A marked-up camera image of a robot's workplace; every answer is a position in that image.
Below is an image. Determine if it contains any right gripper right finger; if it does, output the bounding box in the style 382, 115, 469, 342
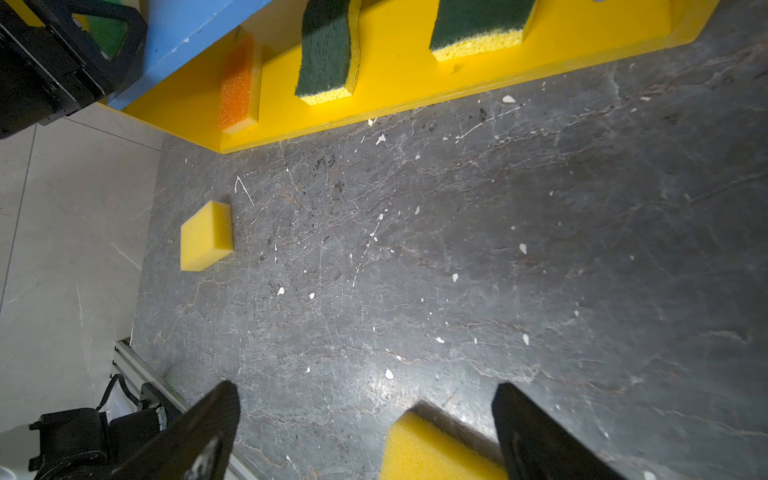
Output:
491, 383, 622, 480

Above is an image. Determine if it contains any yellow shelf with coloured boards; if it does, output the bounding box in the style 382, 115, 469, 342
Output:
108, 1, 716, 153

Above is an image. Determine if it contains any large yellow sponge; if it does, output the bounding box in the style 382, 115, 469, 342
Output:
379, 412, 508, 480

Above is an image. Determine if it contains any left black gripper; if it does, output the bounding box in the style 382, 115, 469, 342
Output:
1, 1, 147, 139

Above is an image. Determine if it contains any aluminium rail base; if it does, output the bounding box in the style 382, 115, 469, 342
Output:
112, 339, 264, 480

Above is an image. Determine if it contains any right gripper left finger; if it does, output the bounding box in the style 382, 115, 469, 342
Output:
110, 381, 240, 479

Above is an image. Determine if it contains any small yellow sponge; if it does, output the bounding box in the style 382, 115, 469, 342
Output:
180, 201, 234, 272

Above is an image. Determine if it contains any bright green yellow sponge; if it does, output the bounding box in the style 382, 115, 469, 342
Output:
76, 14, 128, 59

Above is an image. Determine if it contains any orange yellow sponge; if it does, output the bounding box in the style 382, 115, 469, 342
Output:
218, 34, 262, 135

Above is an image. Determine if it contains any dark green wavy sponge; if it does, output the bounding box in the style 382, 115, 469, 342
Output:
430, 0, 537, 62
295, 0, 362, 106

